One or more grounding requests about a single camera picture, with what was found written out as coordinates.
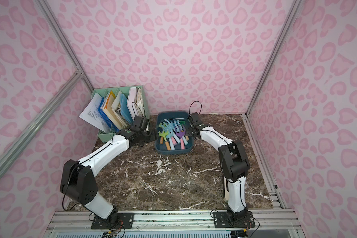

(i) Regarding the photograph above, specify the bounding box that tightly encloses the teal plastic storage box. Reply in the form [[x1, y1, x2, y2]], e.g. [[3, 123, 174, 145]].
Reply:
[[156, 111, 193, 155]]

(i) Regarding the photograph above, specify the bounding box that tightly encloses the purple rake pink handle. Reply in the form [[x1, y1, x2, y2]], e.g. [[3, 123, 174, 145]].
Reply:
[[168, 125, 180, 145], [175, 125, 185, 150]]

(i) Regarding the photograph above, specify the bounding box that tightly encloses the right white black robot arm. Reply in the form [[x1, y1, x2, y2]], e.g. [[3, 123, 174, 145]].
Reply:
[[188, 113, 250, 222]]

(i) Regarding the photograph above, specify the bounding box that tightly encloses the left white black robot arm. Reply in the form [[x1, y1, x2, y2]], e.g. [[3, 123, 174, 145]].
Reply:
[[60, 116, 158, 226]]

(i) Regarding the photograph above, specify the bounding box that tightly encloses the light blue folder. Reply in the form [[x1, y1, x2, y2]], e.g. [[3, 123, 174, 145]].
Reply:
[[120, 93, 133, 125]]

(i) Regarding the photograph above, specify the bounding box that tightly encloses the white book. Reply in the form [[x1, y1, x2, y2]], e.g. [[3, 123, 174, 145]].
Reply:
[[127, 87, 145, 119]]

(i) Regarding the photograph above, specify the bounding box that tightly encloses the green file organizer crate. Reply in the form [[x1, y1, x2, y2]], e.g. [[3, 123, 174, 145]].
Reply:
[[91, 85, 150, 143]]

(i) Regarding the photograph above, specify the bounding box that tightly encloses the orange beige folder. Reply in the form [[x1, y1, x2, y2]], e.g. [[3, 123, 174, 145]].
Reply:
[[101, 90, 124, 130]]

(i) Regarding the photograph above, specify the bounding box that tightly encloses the white printed paper sheet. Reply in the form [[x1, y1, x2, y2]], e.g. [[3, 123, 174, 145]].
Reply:
[[79, 94, 110, 133]]

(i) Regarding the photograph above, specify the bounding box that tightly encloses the light blue rake white handle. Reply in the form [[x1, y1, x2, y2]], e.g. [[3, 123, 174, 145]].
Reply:
[[174, 120, 188, 148]]

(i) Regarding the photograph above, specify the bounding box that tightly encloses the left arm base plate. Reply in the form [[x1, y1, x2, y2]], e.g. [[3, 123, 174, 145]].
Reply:
[[91, 212, 135, 230]]

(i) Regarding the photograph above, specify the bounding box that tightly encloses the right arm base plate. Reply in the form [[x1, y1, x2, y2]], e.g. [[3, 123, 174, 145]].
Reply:
[[210, 211, 256, 229]]

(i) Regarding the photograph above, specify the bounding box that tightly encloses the aluminium front rail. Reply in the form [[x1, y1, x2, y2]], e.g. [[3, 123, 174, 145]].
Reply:
[[44, 209, 305, 238]]

